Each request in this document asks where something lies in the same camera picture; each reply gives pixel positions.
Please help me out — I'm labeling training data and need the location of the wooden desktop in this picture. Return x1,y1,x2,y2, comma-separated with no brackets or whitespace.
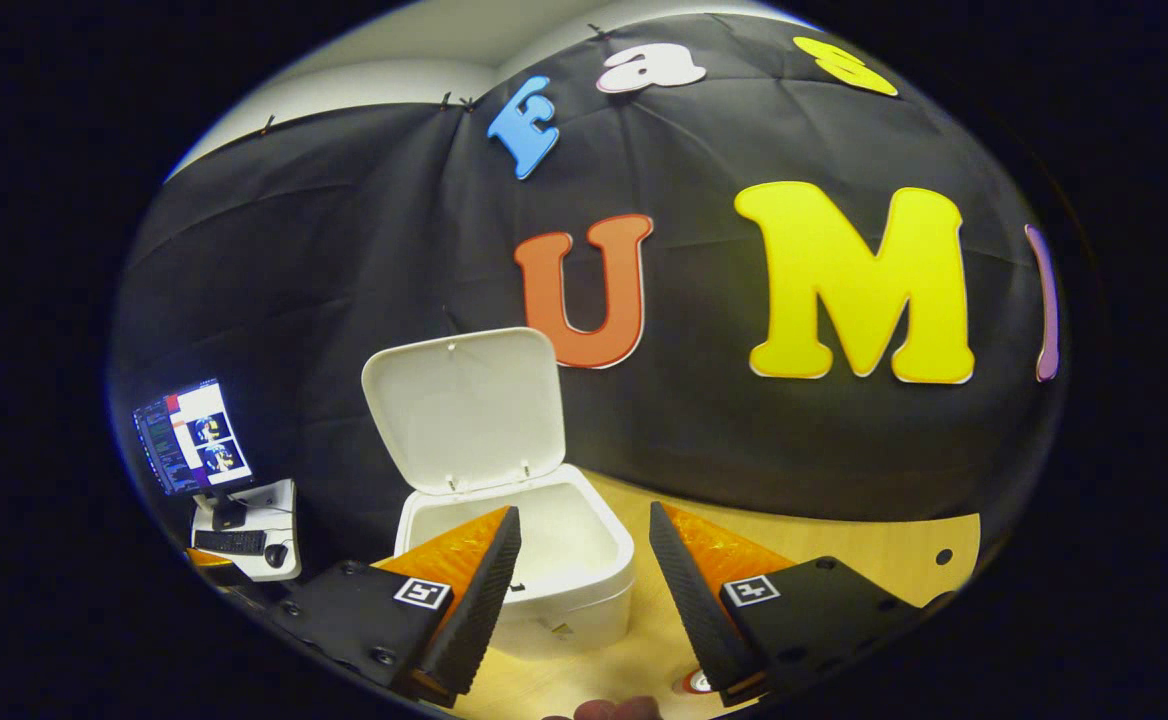
454,470,982,720

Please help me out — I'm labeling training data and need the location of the black backdrop cloth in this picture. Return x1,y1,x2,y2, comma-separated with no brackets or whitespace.
109,12,1065,561

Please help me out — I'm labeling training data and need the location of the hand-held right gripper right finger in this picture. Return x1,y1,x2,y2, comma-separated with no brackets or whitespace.
649,501,955,707

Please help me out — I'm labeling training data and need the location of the white side table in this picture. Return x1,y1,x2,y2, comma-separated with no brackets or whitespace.
189,478,302,583

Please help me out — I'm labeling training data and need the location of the computer monitor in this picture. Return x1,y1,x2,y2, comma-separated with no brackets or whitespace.
132,378,255,531

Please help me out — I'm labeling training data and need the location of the black keyboard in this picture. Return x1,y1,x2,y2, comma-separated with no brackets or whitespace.
194,530,268,556

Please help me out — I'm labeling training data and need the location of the white desktop garbage bin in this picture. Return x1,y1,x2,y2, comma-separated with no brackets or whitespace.
361,327,637,661

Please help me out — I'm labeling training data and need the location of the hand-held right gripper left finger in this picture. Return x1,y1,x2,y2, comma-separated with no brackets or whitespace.
269,505,523,709

